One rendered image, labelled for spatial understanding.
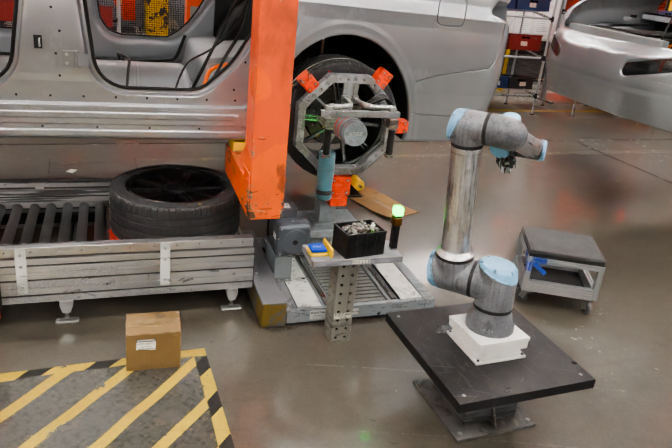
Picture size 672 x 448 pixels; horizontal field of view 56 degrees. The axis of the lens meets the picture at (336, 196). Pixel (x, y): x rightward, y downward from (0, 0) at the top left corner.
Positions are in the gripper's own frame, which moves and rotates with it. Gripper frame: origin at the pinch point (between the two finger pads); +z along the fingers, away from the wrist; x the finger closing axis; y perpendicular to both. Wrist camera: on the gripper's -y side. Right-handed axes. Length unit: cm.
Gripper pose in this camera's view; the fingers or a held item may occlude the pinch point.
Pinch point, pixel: (504, 170)
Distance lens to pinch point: 318.9
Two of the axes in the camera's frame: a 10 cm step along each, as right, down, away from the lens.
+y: -0.3, 7.5, -6.6
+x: 9.9, -0.6, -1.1
